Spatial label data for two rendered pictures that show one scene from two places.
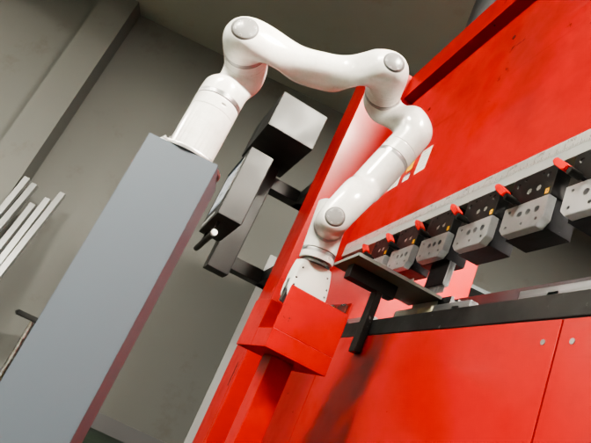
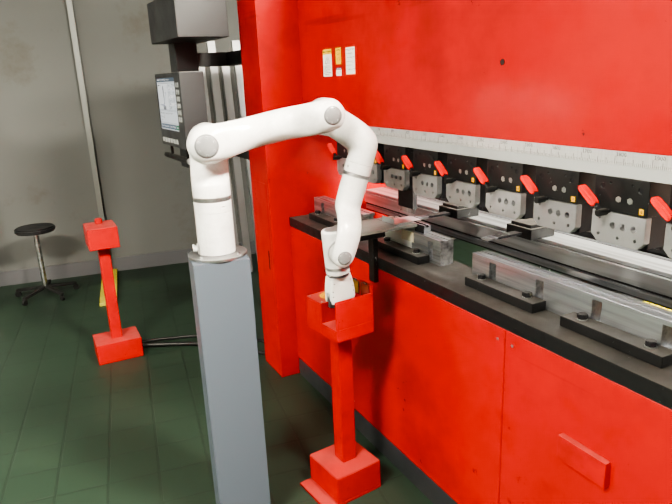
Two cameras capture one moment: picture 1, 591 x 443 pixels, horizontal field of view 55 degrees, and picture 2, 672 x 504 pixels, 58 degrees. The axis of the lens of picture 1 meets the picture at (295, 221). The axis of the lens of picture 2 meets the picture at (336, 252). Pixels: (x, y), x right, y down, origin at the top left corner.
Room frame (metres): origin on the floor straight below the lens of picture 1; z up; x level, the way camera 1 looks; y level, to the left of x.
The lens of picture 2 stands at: (-0.62, 0.47, 1.55)
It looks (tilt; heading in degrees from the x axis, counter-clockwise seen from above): 16 degrees down; 344
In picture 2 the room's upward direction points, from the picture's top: 2 degrees counter-clockwise
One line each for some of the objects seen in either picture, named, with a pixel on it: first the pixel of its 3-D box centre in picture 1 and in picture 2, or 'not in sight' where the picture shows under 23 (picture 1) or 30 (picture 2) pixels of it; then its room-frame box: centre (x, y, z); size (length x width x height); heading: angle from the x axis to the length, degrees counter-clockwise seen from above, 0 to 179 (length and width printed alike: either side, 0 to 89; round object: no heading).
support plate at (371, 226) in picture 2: (385, 280); (375, 225); (1.50, -0.30, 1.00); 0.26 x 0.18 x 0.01; 101
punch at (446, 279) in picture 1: (438, 279); (407, 200); (1.53, -0.44, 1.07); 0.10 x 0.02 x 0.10; 11
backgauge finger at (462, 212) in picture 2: not in sight; (443, 211); (1.55, -0.61, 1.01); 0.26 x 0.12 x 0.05; 101
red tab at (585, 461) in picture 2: not in sight; (582, 459); (0.50, -0.48, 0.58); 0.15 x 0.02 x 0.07; 11
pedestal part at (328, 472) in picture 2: not in sight; (339, 472); (1.35, -0.07, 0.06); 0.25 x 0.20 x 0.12; 107
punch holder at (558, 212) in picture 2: not in sight; (565, 197); (0.77, -0.58, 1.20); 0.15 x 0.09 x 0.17; 11
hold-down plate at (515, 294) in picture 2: not in sight; (502, 292); (0.93, -0.50, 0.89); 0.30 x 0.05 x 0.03; 11
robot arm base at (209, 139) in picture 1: (200, 134); (215, 227); (1.34, 0.31, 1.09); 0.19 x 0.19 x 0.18
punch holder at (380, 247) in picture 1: (386, 262); (352, 156); (1.95, -0.36, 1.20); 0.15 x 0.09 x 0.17; 11
